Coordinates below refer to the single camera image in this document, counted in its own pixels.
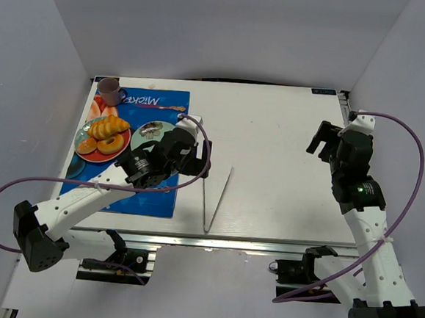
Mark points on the blue table label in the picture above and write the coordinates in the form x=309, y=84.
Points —
x=323, y=91

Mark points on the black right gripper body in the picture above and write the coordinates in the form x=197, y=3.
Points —
x=324, y=139

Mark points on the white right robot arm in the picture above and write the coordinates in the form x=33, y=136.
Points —
x=383, y=293

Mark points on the golden spoon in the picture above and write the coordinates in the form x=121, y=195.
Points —
x=174, y=108

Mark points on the red plate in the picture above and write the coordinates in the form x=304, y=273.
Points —
x=97, y=156

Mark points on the round sugared bun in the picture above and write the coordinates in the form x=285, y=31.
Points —
x=86, y=146

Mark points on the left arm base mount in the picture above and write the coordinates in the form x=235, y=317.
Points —
x=115, y=261

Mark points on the glazed donut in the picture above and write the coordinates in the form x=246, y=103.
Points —
x=111, y=145

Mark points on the purple mug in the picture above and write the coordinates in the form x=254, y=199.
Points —
x=111, y=91

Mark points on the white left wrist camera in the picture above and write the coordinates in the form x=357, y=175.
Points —
x=190, y=123

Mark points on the long twisted bread roll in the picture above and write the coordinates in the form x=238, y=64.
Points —
x=102, y=131

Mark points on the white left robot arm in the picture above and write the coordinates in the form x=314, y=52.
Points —
x=44, y=231

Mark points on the green flowered plate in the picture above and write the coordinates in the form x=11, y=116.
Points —
x=150, y=131

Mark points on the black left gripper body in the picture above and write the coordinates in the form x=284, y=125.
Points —
x=201, y=158

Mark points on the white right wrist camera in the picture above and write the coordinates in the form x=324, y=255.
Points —
x=353, y=121

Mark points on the croissant bread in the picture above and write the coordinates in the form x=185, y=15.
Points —
x=118, y=121

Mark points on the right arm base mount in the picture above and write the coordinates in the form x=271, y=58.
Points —
x=297, y=273

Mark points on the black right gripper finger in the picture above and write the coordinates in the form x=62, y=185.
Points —
x=319, y=137
x=326, y=153

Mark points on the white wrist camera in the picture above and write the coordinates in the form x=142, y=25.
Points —
x=353, y=121
x=190, y=123

